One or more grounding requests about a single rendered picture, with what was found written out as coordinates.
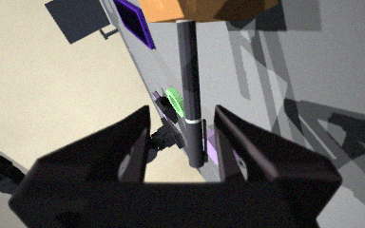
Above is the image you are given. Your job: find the light purple cube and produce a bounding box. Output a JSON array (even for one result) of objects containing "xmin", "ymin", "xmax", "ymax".
[{"xmin": 152, "ymin": 91, "xmax": 169, "ymax": 120}]

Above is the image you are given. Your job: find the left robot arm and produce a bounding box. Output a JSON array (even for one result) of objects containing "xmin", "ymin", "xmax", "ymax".
[{"xmin": 0, "ymin": 117, "xmax": 183, "ymax": 195}]

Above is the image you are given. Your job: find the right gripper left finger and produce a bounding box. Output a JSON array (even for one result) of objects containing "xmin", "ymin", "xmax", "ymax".
[{"xmin": 25, "ymin": 105, "xmax": 151, "ymax": 181}]

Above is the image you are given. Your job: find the orange block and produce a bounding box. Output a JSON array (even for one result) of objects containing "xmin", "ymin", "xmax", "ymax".
[{"xmin": 138, "ymin": 0, "xmax": 278, "ymax": 23}]

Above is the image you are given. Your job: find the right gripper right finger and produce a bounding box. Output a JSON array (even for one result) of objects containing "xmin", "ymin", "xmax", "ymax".
[{"xmin": 214, "ymin": 104, "xmax": 342, "ymax": 219}]

